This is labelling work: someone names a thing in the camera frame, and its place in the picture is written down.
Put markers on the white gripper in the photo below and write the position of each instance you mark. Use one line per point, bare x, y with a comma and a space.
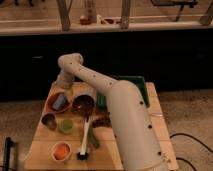
65, 80

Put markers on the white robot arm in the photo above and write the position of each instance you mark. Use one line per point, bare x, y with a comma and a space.
137, 142

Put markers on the red orange bowl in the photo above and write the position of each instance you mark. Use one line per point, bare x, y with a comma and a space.
50, 101

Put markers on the dark brown bowl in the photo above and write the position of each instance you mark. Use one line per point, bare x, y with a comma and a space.
83, 105

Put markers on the white bowl orange contents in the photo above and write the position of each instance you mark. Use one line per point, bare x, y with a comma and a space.
61, 152

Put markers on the dark metal cup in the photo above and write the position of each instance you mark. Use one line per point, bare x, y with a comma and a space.
49, 121

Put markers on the small green cup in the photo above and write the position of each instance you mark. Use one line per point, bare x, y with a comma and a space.
66, 126

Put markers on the brown grape bunch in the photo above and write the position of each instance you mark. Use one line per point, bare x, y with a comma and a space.
101, 121

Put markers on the red object on shelf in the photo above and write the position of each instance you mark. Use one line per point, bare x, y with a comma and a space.
84, 21

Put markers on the green cucumber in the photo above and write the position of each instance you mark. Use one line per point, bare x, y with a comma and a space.
93, 138

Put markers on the green plastic tray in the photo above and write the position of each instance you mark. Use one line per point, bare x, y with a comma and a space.
139, 81

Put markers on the black pole stand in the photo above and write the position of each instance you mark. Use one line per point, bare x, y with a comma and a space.
6, 159

